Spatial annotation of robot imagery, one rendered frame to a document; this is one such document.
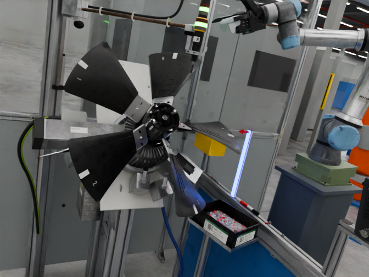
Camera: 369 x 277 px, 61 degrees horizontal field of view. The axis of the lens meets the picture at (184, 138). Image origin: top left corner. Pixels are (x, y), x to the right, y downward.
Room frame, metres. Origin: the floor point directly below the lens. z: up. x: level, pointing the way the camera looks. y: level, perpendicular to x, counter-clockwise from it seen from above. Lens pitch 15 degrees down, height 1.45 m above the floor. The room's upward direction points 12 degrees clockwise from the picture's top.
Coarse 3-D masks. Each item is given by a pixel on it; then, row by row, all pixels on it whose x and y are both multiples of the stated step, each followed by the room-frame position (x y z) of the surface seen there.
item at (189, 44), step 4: (188, 28) 1.19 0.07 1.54; (192, 28) 1.19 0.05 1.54; (184, 32) 1.19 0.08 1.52; (188, 32) 1.18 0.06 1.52; (192, 32) 1.18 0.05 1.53; (188, 36) 1.19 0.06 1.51; (192, 36) 1.19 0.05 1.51; (188, 40) 1.19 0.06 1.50; (192, 40) 1.19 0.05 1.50; (188, 44) 1.19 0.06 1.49; (192, 44) 1.20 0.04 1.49; (188, 48) 1.18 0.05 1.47; (188, 52) 1.16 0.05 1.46; (192, 52) 1.15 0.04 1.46; (196, 52) 1.15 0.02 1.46; (200, 52) 1.16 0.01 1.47
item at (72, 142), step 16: (80, 144) 0.89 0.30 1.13; (96, 144) 0.92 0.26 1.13; (112, 144) 0.96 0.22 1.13; (128, 144) 1.02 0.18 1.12; (80, 160) 0.88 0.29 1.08; (96, 160) 0.92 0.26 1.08; (112, 160) 0.96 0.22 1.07; (128, 160) 1.03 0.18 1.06; (96, 176) 0.92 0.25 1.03; (112, 176) 0.97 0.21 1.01; (96, 192) 0.91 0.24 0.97
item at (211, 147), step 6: (198, 132) 1.65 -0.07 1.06; (198, 138) 1.64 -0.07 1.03; (204, 138) 1.59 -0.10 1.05; (210, 138) 1.54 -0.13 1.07; (198, 144) 1.63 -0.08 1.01; (204, 144) 1.58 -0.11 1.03; (210, 144) 1.53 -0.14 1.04; (216, 144) 1.55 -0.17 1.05; (204, 150) 1.57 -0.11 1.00; (210, 150) 1.53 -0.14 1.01; (216, 150) 1.55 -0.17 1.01; (222, 150) 1.57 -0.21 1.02
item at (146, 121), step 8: (160, 104) 1.11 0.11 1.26; (168, 104) 1.13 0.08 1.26; (152, 112) 1.08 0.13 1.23; (160, 112) 1.10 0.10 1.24; (168, 112) 1.12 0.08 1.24; (176, 112) 1.13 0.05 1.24; (144, 120) 1.10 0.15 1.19; (152, 120) 1.06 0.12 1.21; (160, 120) 1.08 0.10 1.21; (168, 120) 1.10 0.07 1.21; (176, 120) 1.11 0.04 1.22; (152, 128) 1.06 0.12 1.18; (160, 128) 1.06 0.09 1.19; (168, 128) 1.08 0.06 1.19; (176, 128) 1.09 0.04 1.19; (152, 136) 1.09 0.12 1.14; (160, 136) 1.08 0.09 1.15; (168, 136) 1.12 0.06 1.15; (152, 144) 1.12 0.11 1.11; (160, 144) 1.14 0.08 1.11
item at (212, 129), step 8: (192, 128) 1.17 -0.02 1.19; (200, 128) 1.21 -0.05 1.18; (208, 128) 1.26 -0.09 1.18; (216, 128) 1.30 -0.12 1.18; (208, 136) 1.17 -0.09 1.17; (216, 136) 1.20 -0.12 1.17; (224, 136) 1.24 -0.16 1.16; (224, 144) 1.18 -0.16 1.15; (232, 144) 1.22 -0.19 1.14; (240, 152) 1.21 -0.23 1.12
